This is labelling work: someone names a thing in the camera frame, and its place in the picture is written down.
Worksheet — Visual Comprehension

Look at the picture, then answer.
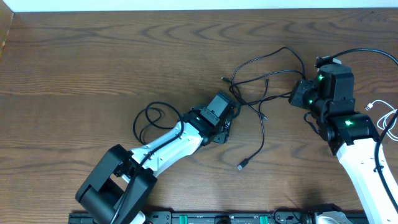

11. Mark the right camera black cable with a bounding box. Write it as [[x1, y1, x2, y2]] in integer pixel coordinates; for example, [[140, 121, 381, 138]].
[[320, 47, 398, 212]]

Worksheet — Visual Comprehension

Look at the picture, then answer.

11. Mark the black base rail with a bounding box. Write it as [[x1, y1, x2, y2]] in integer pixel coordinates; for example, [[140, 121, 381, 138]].
[[68, 203, 368, 224]]

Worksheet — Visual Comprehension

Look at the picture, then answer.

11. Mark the white USB cable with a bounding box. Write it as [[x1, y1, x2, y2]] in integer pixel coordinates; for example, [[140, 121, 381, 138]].
[[364, 99, 398, 142]]

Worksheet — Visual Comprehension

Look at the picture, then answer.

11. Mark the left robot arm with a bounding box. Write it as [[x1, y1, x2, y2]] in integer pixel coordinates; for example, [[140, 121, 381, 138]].
[[75, 91, 241, 223]]

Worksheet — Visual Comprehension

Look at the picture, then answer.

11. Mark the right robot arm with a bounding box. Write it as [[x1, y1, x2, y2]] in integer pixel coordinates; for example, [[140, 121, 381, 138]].
[[289, 63, 397, 223]]

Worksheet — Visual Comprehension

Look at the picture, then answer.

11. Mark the black USB cable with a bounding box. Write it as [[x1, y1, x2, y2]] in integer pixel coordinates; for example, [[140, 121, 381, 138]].
[[220, 46, 307, 171]]

